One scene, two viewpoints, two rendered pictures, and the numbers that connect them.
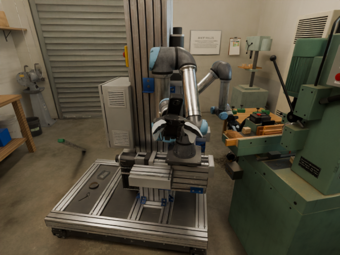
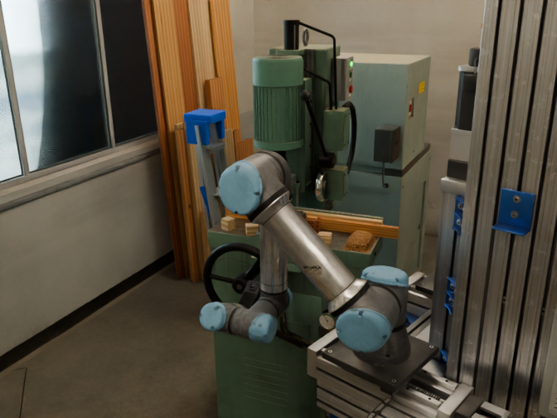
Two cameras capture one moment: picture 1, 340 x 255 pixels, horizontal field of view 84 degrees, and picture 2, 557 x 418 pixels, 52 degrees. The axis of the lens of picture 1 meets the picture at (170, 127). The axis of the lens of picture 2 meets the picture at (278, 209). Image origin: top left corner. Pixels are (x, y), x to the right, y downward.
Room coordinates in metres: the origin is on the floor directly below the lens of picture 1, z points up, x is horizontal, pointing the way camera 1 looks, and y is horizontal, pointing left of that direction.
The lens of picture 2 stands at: (2.78, 0.33, 1.68)
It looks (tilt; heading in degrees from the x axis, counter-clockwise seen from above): 20 degrees down; 214
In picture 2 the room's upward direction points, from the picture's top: 1 degrees counter-clockwise
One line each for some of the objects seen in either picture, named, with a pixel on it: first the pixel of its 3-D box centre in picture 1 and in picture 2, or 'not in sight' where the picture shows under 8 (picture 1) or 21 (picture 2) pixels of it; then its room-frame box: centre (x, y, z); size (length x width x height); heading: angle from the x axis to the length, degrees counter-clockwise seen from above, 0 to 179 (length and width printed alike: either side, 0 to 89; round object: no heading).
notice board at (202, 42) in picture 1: (205, 42); not in sight; (4.13, -0.70, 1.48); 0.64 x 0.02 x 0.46; 97
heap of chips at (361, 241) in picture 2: (235, 135); (360, 238); (1.13, -0.44, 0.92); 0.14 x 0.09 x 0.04; 12
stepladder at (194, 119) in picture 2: not in sight; (219, 220); (0.57, -1.53, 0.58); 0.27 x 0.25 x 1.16; 99
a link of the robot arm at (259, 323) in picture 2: (217, 110); (256, 322); (1.72, -0.45, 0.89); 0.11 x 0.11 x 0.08; 8
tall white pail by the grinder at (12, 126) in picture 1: (9, 131); not in sight; (2.63, 2.47, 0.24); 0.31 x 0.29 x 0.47; 7
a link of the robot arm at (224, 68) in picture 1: (224, 92); (273, 235); (1.61, -0.47, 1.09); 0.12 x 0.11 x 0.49; 98
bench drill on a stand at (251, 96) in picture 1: (251, 84); not in sight; (3.46, -1.48, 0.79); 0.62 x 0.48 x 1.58; 5
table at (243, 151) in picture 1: (264, 136); (290, 243); (1.20, -0.68, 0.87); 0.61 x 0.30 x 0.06; 102
